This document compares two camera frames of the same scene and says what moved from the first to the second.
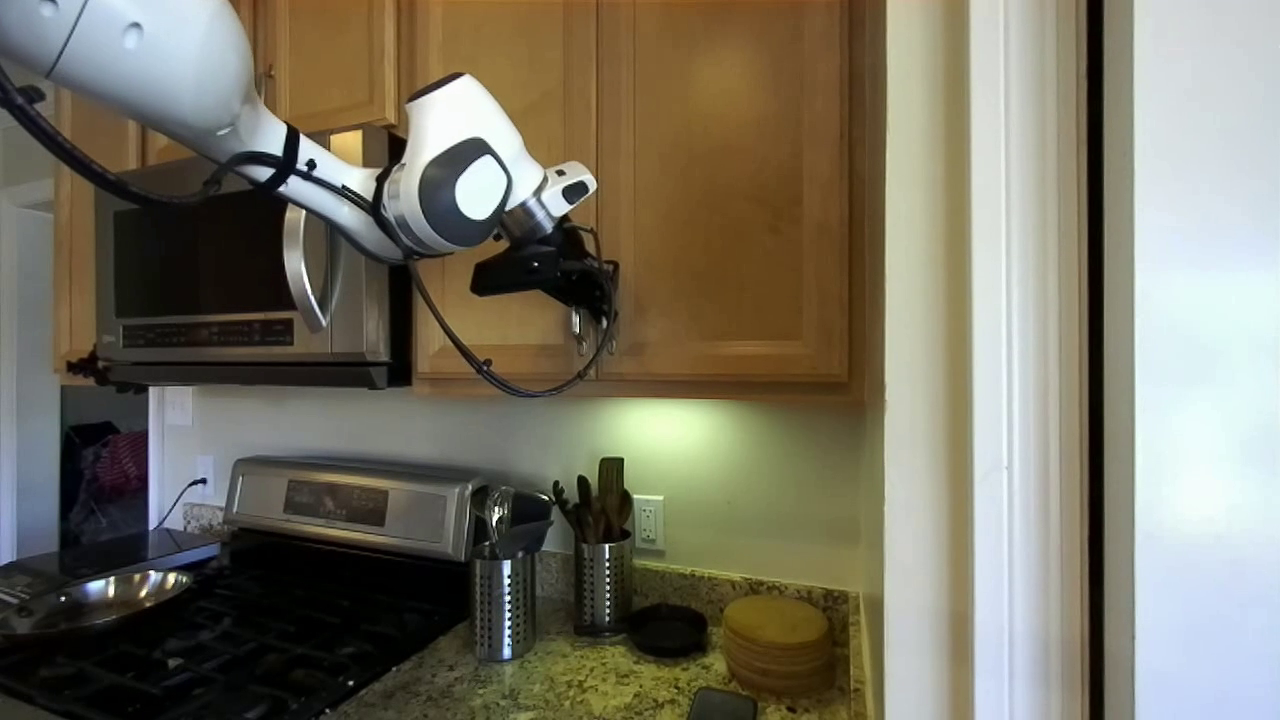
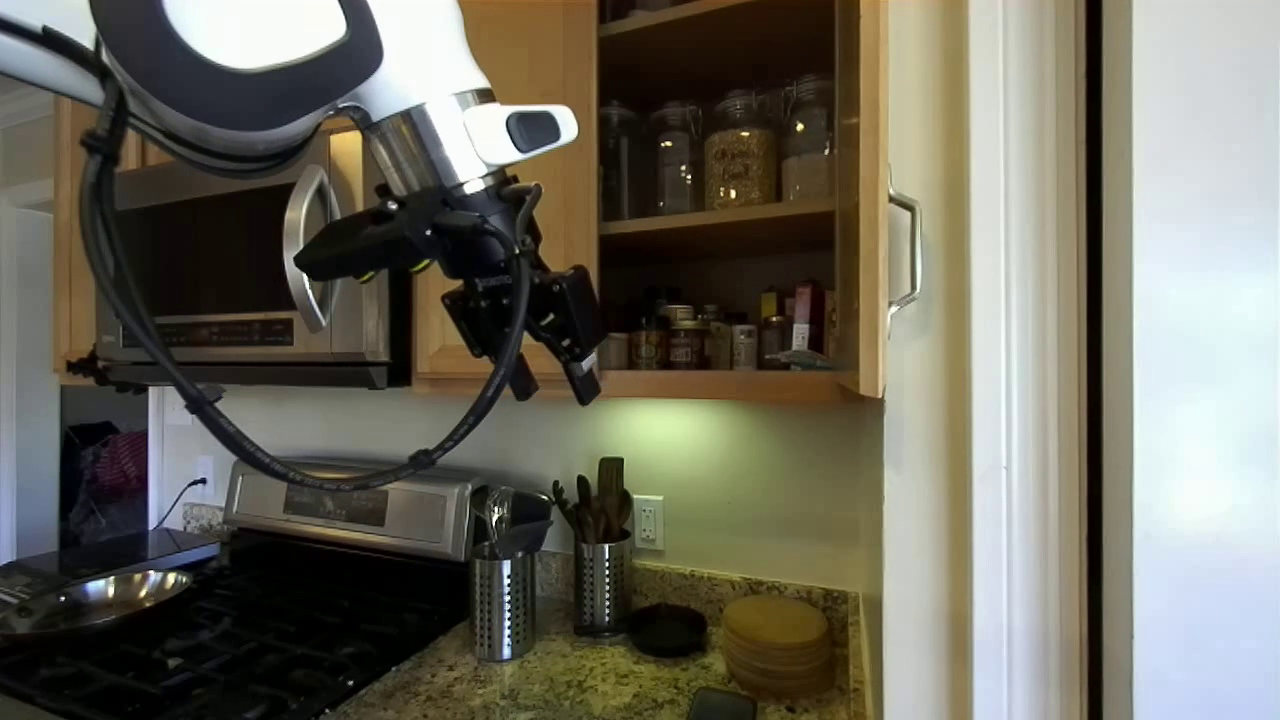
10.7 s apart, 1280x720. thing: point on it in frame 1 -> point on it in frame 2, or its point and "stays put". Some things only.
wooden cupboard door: [727, 194] -> [874, 107]
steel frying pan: [107, 599] stays put
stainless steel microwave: [235, 287] stays put
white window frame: [1053, 359] stays put
